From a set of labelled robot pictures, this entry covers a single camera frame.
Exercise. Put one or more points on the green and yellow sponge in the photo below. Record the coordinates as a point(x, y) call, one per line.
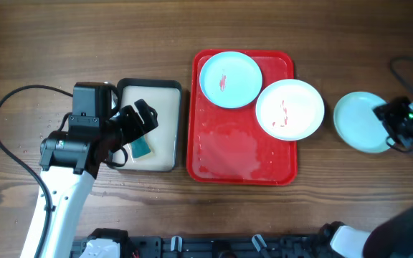
point(140, 148)

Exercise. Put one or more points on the white plate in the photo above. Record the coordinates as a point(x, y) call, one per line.
point(290, 110)

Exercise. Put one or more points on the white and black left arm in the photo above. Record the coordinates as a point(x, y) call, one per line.
point(67, 177)

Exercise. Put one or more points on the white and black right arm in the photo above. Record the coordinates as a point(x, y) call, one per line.
point(394, 238)

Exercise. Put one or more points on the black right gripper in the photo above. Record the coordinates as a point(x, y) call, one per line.
point(391, 115)

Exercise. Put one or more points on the large light blue plate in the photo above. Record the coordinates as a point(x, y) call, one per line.
point(357, 124)

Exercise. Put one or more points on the small light blue plate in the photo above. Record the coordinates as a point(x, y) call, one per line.
point(230, 79)

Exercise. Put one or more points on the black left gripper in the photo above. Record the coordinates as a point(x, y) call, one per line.
point(138, 126)

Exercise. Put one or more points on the red plastic tray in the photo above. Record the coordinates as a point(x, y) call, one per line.
point(229, 146)

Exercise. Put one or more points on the black rectangular water tray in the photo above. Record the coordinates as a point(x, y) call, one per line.
point(165, 97)

